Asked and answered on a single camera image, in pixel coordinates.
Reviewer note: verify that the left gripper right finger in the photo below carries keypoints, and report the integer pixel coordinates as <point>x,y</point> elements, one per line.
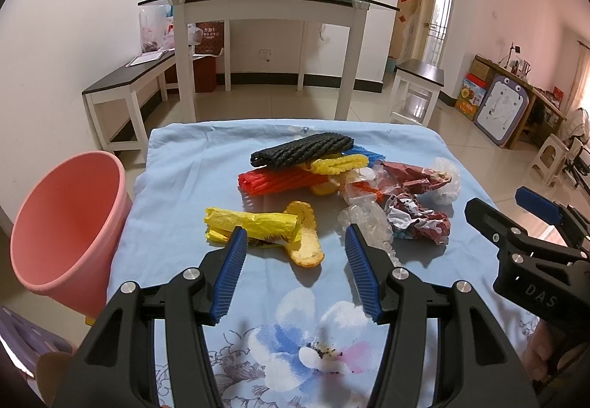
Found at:
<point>371,268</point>

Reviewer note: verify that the dark red wrapper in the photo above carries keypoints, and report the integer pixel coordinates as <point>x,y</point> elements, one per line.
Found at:
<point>416,179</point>

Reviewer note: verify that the white plastic stool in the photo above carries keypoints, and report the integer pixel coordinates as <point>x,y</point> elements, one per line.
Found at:
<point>550,159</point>

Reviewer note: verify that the yellow plastic wrapper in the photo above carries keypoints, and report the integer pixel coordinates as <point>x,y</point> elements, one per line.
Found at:
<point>265,227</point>

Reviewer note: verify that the light blue floral cloth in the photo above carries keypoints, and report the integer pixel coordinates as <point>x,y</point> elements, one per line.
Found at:
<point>293,337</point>

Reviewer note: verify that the purple plastic stool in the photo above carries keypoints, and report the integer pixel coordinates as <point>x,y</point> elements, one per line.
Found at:
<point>26,342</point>

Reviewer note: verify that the left low black-top bench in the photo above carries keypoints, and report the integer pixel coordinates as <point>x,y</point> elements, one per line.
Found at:
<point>123,84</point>

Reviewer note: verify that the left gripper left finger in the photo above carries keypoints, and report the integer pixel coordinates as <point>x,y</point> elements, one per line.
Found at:
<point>220,270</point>

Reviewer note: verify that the black foam fruit net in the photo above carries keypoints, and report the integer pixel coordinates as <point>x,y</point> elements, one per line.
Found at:
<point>301,150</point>

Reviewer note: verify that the colourful cardboard box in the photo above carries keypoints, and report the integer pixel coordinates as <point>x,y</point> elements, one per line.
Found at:
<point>471,95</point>

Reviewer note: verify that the blue foam fruit net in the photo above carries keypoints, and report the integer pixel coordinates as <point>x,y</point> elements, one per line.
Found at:
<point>372,156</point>

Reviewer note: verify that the white children's drawing board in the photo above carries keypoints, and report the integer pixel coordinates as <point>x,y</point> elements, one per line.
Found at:
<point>501,109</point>

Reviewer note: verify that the brown paper gift bag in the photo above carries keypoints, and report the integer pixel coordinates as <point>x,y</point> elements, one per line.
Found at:
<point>212,40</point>

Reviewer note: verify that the yellow foam fruit net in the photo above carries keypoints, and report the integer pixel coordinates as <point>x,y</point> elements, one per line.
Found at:
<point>335,165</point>

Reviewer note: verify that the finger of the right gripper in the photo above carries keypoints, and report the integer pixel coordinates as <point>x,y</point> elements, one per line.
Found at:
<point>507,235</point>
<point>536,204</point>

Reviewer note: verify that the clear plastic wrap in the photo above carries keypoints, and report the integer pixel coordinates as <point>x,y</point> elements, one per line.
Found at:
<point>373,224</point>

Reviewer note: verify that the red bin under table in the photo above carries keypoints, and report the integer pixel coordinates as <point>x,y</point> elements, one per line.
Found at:
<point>204,72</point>

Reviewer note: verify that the red white crumpled paper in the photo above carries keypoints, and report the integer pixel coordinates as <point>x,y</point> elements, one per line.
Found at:
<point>410,220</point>

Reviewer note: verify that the person's right hand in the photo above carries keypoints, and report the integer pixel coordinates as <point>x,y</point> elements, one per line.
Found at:
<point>539,349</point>

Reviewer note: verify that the right low black-top bench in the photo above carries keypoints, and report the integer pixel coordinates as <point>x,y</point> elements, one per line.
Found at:
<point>415,90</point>

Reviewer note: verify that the white orange plastic bag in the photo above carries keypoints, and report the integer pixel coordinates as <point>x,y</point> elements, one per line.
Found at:
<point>366,184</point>

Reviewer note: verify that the papers on bench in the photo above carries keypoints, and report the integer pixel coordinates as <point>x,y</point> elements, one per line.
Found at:
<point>146,57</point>

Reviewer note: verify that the small pomelo peel piece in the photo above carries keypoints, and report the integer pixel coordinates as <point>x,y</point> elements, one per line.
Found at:
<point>331,186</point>

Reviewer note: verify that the red foam fruit net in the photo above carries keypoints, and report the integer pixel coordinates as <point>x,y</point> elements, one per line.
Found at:
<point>263,181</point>

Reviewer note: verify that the pink plastic bucket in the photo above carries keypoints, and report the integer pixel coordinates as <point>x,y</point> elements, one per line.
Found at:
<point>67,231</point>

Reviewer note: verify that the wooden side desk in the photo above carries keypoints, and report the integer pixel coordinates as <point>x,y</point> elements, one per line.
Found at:
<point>539,105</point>

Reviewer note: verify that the white plastic bags pile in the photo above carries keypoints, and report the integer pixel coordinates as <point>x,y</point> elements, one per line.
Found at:
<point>156,28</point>

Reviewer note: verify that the low black-top bench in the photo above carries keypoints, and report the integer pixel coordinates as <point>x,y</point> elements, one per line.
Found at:
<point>123,84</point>
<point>415,90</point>

